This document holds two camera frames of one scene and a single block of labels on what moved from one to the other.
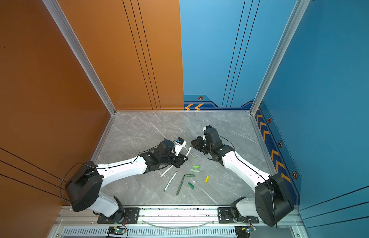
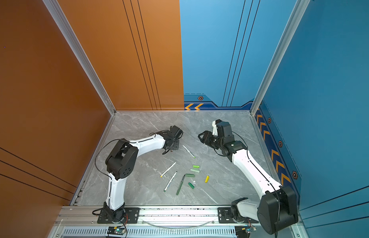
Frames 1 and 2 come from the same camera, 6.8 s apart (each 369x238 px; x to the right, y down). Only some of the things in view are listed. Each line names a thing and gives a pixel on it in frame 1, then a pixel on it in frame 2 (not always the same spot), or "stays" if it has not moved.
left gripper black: x=181 y=157 to x=177 y=147
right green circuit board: x=244 y=231 stays
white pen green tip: x=170 y=181 stays
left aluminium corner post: x=60 y=18 stays
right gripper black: x=198 y=141 to x=206 y=138
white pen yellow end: x=167 y=170 stays
